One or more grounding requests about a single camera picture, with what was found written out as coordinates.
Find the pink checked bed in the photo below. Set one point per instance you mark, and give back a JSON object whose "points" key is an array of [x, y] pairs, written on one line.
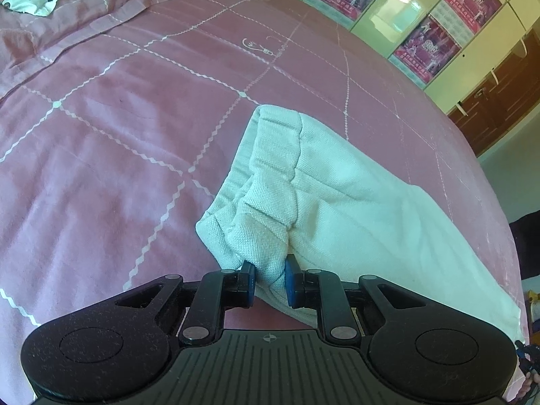
{"points": [[126, 143]]}

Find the cream corner shelf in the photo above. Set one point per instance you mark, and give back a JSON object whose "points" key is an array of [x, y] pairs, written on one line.
{"points": [[519, 46]]}

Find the pink quilt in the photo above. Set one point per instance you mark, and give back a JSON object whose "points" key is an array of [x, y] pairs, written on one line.
{"points": [[84, 29]]}

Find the yellow object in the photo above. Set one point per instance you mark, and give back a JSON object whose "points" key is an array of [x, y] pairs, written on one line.
{"points": [[534, 303]]}

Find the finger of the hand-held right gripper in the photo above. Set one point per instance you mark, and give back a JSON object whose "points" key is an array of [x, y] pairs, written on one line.
{"points": [[525, 351]]}

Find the black chair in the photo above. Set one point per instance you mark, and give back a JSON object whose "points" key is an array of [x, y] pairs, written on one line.
{"points": [[525, 244]]}

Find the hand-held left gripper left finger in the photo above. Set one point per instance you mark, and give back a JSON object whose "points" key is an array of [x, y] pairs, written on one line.
{"points": [[249, 283]]}

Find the white pants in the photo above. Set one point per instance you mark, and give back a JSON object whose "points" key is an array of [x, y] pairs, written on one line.
{"points": [[337, 202]]}

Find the cream wardrobe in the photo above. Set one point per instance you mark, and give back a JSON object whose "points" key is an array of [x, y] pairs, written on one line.
{"points": [[379, 12]]}

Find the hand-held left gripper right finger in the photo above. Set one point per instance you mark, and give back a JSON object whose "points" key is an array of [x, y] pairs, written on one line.
{"points": [[291, 282]]}

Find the brown wooden door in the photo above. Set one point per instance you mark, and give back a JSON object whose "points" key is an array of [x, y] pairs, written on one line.
{"points": [[502, 101]]}

